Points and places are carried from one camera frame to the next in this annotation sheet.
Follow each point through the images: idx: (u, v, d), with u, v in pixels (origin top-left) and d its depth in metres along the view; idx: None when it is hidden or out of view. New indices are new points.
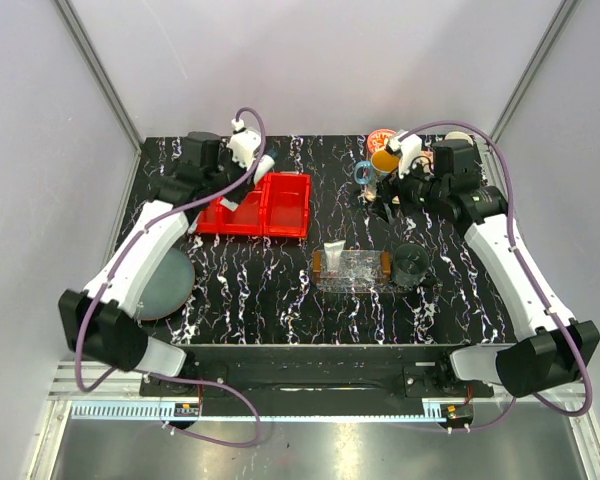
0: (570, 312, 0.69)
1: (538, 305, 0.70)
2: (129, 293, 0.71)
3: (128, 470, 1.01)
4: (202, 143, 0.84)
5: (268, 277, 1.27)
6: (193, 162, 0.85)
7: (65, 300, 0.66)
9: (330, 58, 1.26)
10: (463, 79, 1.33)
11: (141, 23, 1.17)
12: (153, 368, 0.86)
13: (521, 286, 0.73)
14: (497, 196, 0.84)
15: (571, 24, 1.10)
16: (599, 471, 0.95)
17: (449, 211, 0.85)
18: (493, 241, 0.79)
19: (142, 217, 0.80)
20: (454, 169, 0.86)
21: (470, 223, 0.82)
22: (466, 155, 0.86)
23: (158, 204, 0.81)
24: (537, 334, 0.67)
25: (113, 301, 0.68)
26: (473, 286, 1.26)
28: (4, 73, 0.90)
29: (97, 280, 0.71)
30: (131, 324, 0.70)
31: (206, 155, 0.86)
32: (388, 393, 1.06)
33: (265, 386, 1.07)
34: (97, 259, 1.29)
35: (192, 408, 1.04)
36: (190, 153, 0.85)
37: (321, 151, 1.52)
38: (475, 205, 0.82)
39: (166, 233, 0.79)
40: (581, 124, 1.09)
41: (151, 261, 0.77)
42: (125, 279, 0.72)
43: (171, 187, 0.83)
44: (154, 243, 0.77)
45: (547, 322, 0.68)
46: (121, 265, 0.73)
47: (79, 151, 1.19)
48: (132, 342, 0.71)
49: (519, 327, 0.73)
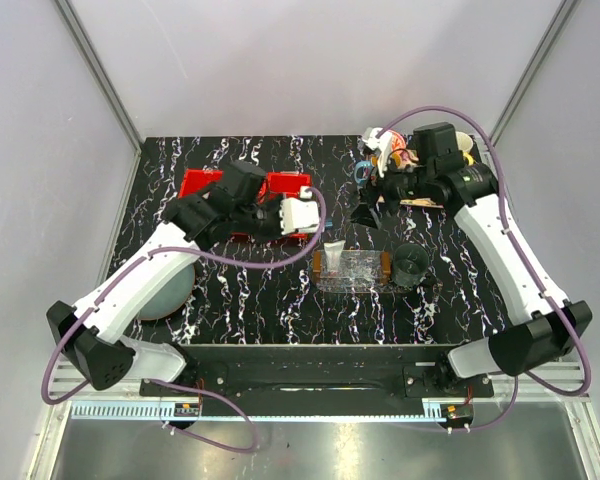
0: (563, 294, 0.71)
1: (533, 289, 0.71)
2: (114, 321, 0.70)
3: (128, 470, 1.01)
4: (244, 174, 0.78)
5: (268, 277, 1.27)
6: (229, 190, 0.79)
7: (53, 313, 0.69)
9: (331, 57, 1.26)
10: (464, 79, 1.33)
11: (141, 23, 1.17)
12: (146, 374, 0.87)
13: (515, 270, 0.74)
14: (488, 175, 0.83)
15: (571, 24, 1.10)
16: (599, 471, 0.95)
17: (438, 193, 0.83)
18: (486, 224, 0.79)
19: (154, 238, 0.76)
20: (438, 149, 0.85)
21: (461, 203, 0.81)
22: (447, 136, 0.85)
23: (173, 226, 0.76)
24: (533, 318, 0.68)
25: (93, 328, 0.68)
26: (473, 286, 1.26)
28: (4, 72, 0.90)
29: (89, 299, 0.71)
30: (110, 354, 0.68)
31: (244, 188, 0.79)
32: (388, 393, 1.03)
33: (266, 385, 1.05)
34: (97, 259, 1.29)
35: (192, 408, 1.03)
36: (231, 179, 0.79)
37: (321, 151, 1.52)
38: (466, 185, 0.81)
39: (170, 264, 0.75)
40: (581, 123, 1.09)
41: (149, 288, 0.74)
42: (113, 305, 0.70)
43: (194, 210, 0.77)
44: (155, 272, 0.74)
45: (542, 304, 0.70)
46: (115, 289, 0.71)
47: (79, 151, 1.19)
48: (112, 367, 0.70)
49: (513, 311, 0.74)
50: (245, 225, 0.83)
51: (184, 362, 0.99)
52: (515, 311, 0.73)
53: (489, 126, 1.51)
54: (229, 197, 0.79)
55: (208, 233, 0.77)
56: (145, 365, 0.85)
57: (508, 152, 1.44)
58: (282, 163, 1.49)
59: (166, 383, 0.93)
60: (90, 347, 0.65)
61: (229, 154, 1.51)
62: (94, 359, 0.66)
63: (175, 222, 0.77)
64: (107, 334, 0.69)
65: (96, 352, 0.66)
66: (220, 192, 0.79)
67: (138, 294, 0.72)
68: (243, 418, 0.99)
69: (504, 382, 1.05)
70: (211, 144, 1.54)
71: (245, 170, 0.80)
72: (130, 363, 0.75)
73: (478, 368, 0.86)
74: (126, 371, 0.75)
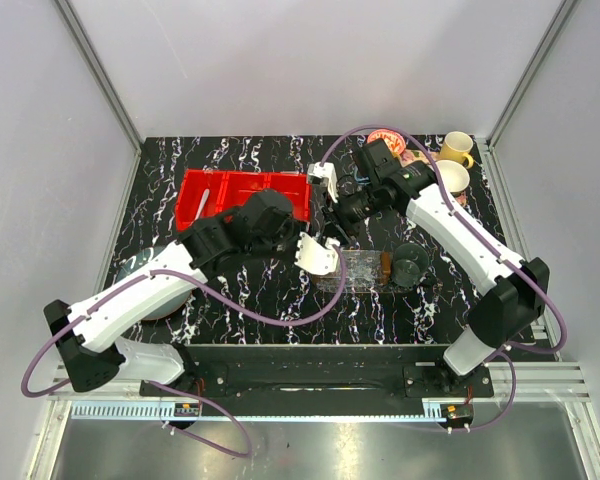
0: (518, 255, 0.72)
1: (491, 257, 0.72)
2: (102, 333, 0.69)
3: (129, 470, 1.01)
4: (268, 206, 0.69)
5: (268, 277, 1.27)
6: (249, 220, 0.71)
7: (50, 312, 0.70)
9: (331, 58, 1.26)
10: (464, 78, 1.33)
11: (141, 23, 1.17)
12: (142, 375, 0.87)
13: (471, 243, 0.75)
14: (426, 170, 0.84)
15: (572, 23, 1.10)
16: (599, 471, 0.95)
17: (385, 196, 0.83)
18: (433, 211, 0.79)
19: (164, 256, 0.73)
20: (375, 161, 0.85)
21: (407, 199, 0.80)
22: (379, 147, 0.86)
23: (183, 248, 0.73)
24: (497, 283, 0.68)
25: (79, 336, 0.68)
26: (474, 286, 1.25)
28: (3, 72, 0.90)
29: (86, 304, 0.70)
30: (93, 363, 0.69)
31: (267, 220, 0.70)
32: (388, 394, 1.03)
33: (266, 385, 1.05)
34: (96, 259, 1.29)
35: (192, 408, 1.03)
36: (255, 211, 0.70)
37: (321, 151, 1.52)
38: (407, 181, 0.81)
39: (171, 287, 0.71)
40: (581, 123, 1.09)
41: (145, 305, 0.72)
42: (104, 317, 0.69)
43: (207, 237, 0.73)
44: (153, 292, 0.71)
45: (503, 269, 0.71)
46: (110, 300, 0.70)
47: (79, 151, 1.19)
48: (95, 373, 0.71)
49: (479, 284, 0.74)
50: (262, 252, 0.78)
51: (184, 369, 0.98)
52: (481, 282, 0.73)
53: (489, 126, 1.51)
54: (248, 228, 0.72)
55: (216, 263, 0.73)
56: (140, 368, 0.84)
57: (508, 152, 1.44)
58: (282, 163, 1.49)
59: (161, 386, 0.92)
60: (71, 356, 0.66)
61: (230, 154, 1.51)
62: (74, 367, 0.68)
63: (186, 244, 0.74)
64: (93, 344, 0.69)
65: (77, 361, 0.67)
66: (241, 219, 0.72)
67: (132, 311, 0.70)
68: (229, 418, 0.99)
69: (503, 382, 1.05)
70: (211, 144, 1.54)
71: (269, 200, 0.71)
72: (117, 369, 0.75)
73: (475, 356, 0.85)
74: (113, 375, 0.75)
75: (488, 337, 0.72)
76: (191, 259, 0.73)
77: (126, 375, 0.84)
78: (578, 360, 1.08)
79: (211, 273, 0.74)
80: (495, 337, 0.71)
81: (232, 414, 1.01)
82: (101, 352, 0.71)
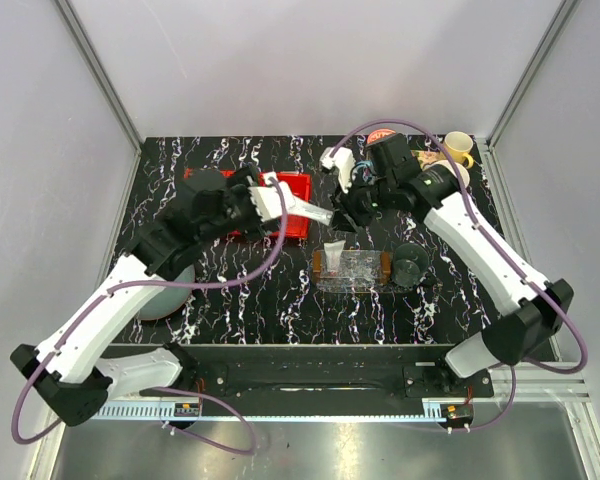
0: (542, 276, 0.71)
1: (514, 277, 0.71)
2: (79, 363, 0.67)
3: (129, 470, 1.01)
4: (195, 193, 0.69)
5: (268, 277, 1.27)
6: (186, 212, 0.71)
7: (16, 357, 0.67)
9: (331, 58, 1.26)
10: (464, 79, 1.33)
11: (141, 23, 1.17)
12: (137, 387, 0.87)
13: (495, 261, 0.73)
14: (448, 175, 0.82)
15: (571, 23, 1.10)
16: (599, 471, 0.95)
17: (403, 201, 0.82)
18: (456, 223, 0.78)
19: (114, 271, 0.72)
20: (395, 161, 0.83)
21: (427, 206, 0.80)
22: (399, 146, 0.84)
23: (134, 258, 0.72)
24: (520, 305, 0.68)
25: (56, 373, 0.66)
26: (474, 286, 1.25)
28: (3, 72, 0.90)
29: (51, 341, 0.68)
30: (79, 392, 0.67)
31: (201, 205, 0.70)
32: (388, 393, 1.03)
33: (265, 386, 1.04)
34: (97, 259, 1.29)
35: (192, 408, 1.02)
36: (186, 202, 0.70)
37: (321, 151, 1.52)
38: (429, 189, 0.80)
39: (132, 297, 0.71)
40: (581, 123, 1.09)
41: (113, 324, 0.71)
42: (75, 347, 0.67)
43: (153, 242, 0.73)
44: (117, 308, 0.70)
45: (526, 291, 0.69)
46: (76, 330, 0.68)
47: (79, 151, 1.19)
48: (82, 404, 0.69)
49: (500, 303, 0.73)
50: (221, 229, 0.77)
51: (183, 365, 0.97)
52: (501, 302, 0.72)
53: (489, 126, 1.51)
54: (189, 219, 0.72)
55: (172, 261, 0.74)
56: (136, 378, 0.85)
57: (508, 152, 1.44)
58: (282, 163, 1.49)
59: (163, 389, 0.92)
60: (53, 392, 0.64)
61: (230, 154, 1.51)
62: (59, 403, 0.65)
63: (136, 253, 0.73)
64: (72, 376, 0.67)
65: (61, 396, 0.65)
66: (178, 215, 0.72)
67: (101, 332, 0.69)
68: (237, 418, 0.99)
69: (503, 382, 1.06)
70: (211, 144, 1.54)
71: (195, 184, 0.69)
72: (105, 393, 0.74)
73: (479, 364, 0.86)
74: (102, 400, 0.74)
75: (503, 355, 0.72)
76: (145, 265, 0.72)
77: (124, 390, 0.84)
78: (578, 360, 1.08)
79: (170, 273, 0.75)
80: (511, 356, 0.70)
81: (241, 414, 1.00)
82: (82, 381, 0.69)
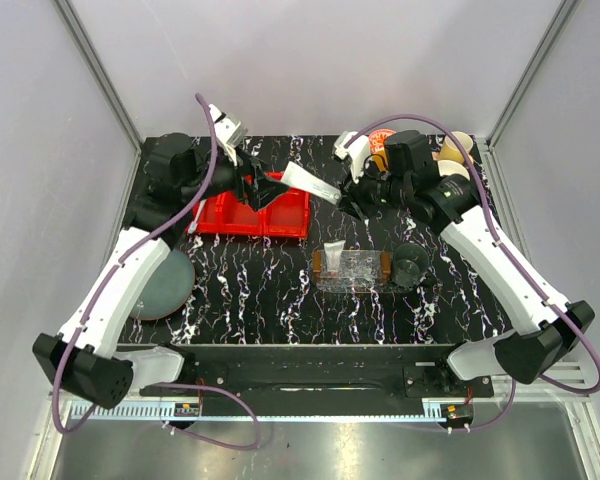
0: (564, 297, 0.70)
1: (536, 298, 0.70)
2: (107, 333, 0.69)
3: (128, 470, 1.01)
4: (171, 159, 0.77)
5: (268, 277, 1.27)
6: (166, 180, 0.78)
7: (39, 345, 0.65)
9: (331, 58, 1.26)
10: (464, 79, 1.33)
11: (141, 23, 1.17)
12: (148, 380, 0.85)
13: (515, 281, 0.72)
14: (467, 186, 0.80)
15: (572, 23, 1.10)
16: (599, 472, 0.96)
17: (420, 211, 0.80)
18: (476, 238, 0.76)
19: (118, 246, 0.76)
20: (415, 166, 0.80)
21: (447, 221, 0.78)
22: (421, 149, 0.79)
23: (135, 230, 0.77)
24: (541, 329, 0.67)
25: (88, 345, 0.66)
26: (474, 286, 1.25)
28: (4, 72, 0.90)
29: (72, 321, 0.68)
30: (113, 364, 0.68)
31: (179, 169, 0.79)
32: (388, 393, 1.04)
33: (265, 385, 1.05)
34: (97, 258, 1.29)
35: (192, 408, 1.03)
36: (161, 170, 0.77)
37: (321, 151, 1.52)
38: (448, 202, 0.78)
39: (144, 265, 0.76)
40: (581, 123, 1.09)
41: (130, 295, 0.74)
42: (100, 319, 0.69)
43: (147, 212, 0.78)
44: (131, 276, 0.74)
45: (548, 313, 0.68)
46: (97, 304, 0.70)
47: (79, 151, 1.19)
48: (114, 381, 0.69)
49: (519, 323, 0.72)
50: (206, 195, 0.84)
51: (182, 358, 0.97)
52: (521, 323, 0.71)
53: (489, 126, 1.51)
54: (172, 185, 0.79)
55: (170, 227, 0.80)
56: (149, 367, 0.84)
57: (509, 152, 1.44)
58: (282, 163, 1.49)
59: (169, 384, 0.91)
60: (93, 362, 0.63)
61: None
62: (98, 375, 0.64)
63: (134, 226, 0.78)
64: (103, 348, 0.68)
65: (99, 366, 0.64)
66: (159, 185, 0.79)
67: (121, 301, 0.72)
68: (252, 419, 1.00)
69: (503, 382, 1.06)
70: None
71: (168, 151, 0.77)
72: (131, 374, 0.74)
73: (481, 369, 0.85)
74: (128, 384, 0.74)
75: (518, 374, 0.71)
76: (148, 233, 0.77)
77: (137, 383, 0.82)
78: (578, 360, 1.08)
79: (170, 239, 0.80)
80: (526, 375, 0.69)
81: (256, 414, 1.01)
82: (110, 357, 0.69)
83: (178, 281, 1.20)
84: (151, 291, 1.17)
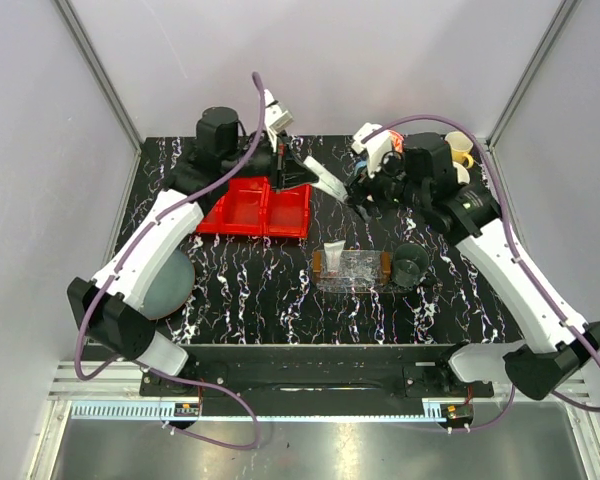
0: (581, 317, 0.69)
1: (554, 318, 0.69)
2: (136, 285, 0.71)
3: (128, 470, 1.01)
4: (216, 129, 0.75)
5: (268, 277, 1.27)
6: (210, 148, 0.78)
7: (73, 287, 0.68)
9: (331, 58, 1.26)
10: (463, 79, 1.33)
11: (141, 23, 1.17)
12: (155, 365, 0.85)
13: (532, 299, 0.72)
14: (486, 198, 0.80)
15: (571, 23, 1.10)
16: (599, 471, 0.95)
17: (438, 221, 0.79)
18: (494, 254, 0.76)
19: (158, 204, 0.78)
20: (434, 173, 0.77)
21: (466, 234, 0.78)
22: (444, 154, 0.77)
23: (173, 193, 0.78)
24: (558, 350, 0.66)
25: (119, 293, 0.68)
26: (473, 286, 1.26)
28: (3, 71, 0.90)
29: (107, 269, 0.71)
30: (139, 316, 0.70)
31: (222, 141, 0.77)
32: (388, 393, 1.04)
33: (266, 385, 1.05)
34: (96, 259, 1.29)
35: (192, 408, 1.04)
36: (206, 138, 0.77)
37: (321, 151, 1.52)
38: (467, 214, 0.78)
39: (179, 225, 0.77)
40: (581, 123, 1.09)
41: (162, 251, 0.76)
42: (132, 270, 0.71)
43: (190, 176, 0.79)
44: (165, 235, 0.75)
45: (564, 334, 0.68)
46: (131, 255, 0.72)
47: (80, 151, 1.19)
48: (137, 335, 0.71)
49: (534, 340, 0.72)
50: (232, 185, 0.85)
51: (183, 357, 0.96)
52: (536, 341, 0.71)
53: (488, 127, 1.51)
54: (214, 155, 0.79)
55: (208, 195, 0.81)
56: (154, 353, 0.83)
57: (508, 152, 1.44)
58: None
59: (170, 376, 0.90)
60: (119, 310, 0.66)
61: None
62: (124, 323, 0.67)
63: (174, 189, 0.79)
64: (132, 298, 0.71)
65: (125, 316, 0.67)
66: (203, 152, 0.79)
67: (154, 256, 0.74)
68: (252, 418, 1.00)
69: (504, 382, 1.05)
70: None
71: (214, 121, 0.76)
72: (153, 334, 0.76)
73: (484, 368, 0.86)
74: (150, 340, 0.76)
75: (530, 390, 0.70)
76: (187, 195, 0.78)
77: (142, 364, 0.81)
78: None
79: (205, 206, 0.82)
80: (537, 393, 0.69)
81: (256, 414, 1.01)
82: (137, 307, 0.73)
83: (180, 271, 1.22)
84: (152, 293, 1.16)
